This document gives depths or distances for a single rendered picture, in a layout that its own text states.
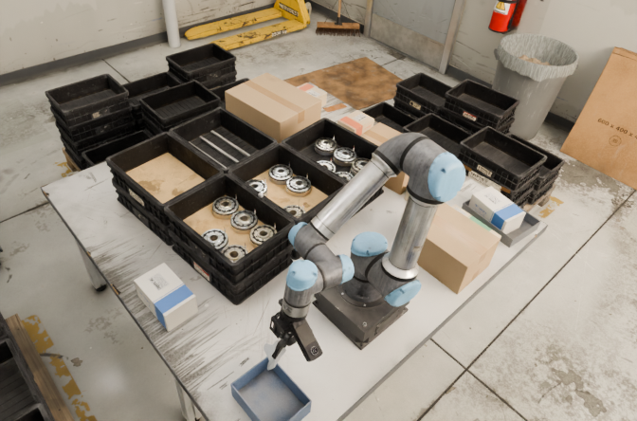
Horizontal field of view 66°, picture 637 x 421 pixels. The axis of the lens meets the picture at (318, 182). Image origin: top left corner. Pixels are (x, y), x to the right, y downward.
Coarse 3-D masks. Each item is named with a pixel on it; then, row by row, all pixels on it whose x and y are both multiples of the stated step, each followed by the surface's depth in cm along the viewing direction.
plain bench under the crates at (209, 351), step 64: (64, 192) 217; (384, 192) 230; (128, 256) 192; (512, 256) 204; (192, 320) 172; (256, 320) 173; (320, 320) 175; (448, 320) 182; (192, 384) 154; (320, 384) 157
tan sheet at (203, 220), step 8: (208, 208) 196; (240, 208) 197; (192, 216) 192; (200, 216) 192; (208, 216) 193; (192, 224) 189; (200, 224) 189; (208, 224) 190; (216, 224) 190; (224, 224) 190; (200, 232) 186; (232, 232) 187; (232, 240) 184; (240, 240) 184; (248, 240) 185; (248, 248) 181
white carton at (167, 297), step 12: (144, 276) 174; (156, 276) 174; (168, 276) 175; (144, 288) 170; (156, 288) 170; (168, 288) 171; (180, 288) 171; (144, 300) 174; (156, 300) 167; (168, 300) 167; (180, 300) 167; (192, 300) 169; (156, 312) 168; (168, 312) 163; (180, 312) 167; (192, 312) 172; (168, 324) 166
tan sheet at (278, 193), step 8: (256, 176) 213; (264, 176) 213; (272, 184) 210; (272, 192) 206; (280, 192) 206; (312, 192) 207; (320, 192) 207; (272, 200) 202; (280, 200) 202; (288, 200) 203; (296, 200) 203; (304, 200) 203; (312, 200) 203; (320, 200) 204; (304, 208) 200
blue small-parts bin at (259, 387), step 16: (256, 368) 154; (240, 384) 152; (256, 384) 155; (272, 384) 156; (288, 384) 154; (240, 400) 147; (256, 400) 151; (272, 400) 152; (288, 400) 152; (304, 400) 149; (256, 416) 142; (272, 416) 148; (288, 416) 148; (304, 416) 148
